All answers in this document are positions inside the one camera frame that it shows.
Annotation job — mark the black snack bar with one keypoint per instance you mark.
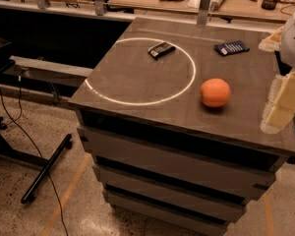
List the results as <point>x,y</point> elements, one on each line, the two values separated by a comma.
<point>160,49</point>

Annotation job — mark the black stand base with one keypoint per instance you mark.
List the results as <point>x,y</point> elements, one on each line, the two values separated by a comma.
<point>44,164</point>

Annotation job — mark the grey metal bracket right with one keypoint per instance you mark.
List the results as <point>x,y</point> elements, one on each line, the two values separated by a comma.
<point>203,12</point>

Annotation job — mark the orange fruit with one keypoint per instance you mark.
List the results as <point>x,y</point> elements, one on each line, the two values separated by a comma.
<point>215,93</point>

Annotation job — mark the black round container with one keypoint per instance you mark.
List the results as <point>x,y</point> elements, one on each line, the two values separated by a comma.
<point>269,4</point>

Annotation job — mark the grey drawer cabinet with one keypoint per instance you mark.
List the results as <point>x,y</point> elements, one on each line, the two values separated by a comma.
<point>157,149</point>

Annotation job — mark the blue rxbar blueberry bar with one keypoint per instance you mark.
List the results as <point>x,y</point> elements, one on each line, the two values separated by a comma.
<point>230,48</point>

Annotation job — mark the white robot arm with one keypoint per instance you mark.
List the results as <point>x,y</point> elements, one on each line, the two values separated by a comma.
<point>287,43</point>

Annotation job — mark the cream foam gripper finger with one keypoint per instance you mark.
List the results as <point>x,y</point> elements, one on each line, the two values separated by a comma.
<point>280,107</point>
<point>272,42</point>

